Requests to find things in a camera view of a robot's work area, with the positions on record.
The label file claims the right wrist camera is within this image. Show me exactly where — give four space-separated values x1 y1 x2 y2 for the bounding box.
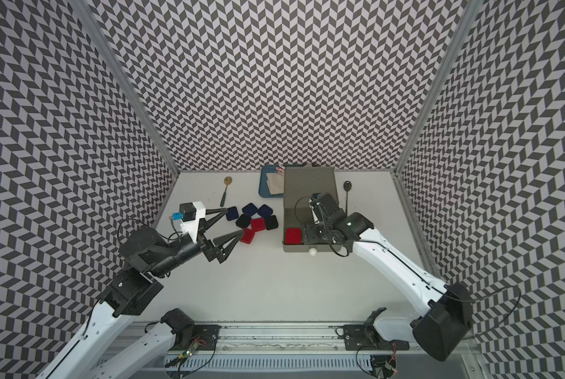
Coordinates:
311 205 322 224

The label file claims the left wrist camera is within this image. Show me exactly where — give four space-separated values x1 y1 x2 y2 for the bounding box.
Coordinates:
170 202 206 243

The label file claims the navy brooch box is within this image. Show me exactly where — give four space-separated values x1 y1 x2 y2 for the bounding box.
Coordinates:
226 206 239 221
241 203 258 218
257 205 273 219

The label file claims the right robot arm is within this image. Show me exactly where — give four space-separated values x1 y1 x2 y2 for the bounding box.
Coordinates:
304 193 473 362

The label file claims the navy brooch box middle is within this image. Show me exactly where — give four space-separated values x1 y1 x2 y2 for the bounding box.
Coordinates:
241 203 258 218

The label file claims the black brooch box left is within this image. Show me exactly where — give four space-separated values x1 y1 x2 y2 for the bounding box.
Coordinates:
235 214 252 229

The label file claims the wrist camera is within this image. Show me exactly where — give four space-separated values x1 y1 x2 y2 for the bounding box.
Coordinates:
311 205 322 224
170 202 206 243

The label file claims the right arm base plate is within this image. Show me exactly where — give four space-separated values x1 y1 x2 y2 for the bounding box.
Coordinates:
341 325 410 352

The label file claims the black brooch box right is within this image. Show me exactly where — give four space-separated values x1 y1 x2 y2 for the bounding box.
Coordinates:
264 215 279 231

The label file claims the beige folded napkin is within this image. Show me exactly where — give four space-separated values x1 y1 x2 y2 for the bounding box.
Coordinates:
266 172 285 196

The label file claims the black brooch box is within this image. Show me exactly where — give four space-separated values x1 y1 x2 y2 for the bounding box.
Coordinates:
264 215 279 231
235 214 252 229

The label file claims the black spoon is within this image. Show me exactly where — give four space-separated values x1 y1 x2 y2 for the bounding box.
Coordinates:
343 180 353 215

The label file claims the aluminium front rail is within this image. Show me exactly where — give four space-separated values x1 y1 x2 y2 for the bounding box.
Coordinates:
90 321 478 354

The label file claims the three-drawer storage cabinet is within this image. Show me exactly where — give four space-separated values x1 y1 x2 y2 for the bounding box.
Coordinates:
282 167 339 253

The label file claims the red brooch box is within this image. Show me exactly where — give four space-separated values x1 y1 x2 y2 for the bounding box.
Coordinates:
240 228 256 245
250 217 267 232
284 228 302 245

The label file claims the blue tray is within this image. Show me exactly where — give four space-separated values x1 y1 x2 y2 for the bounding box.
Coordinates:
258 165 283 198

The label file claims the navy brooch box left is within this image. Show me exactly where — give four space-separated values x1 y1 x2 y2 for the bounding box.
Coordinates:
226 206 239 221

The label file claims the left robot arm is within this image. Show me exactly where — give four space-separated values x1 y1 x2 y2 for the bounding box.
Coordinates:
39 202 244 378

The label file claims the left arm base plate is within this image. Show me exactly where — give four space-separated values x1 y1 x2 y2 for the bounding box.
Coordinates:
180 324 221 352

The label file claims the navy brooch box right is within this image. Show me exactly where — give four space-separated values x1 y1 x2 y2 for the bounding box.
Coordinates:
257 205 273 219

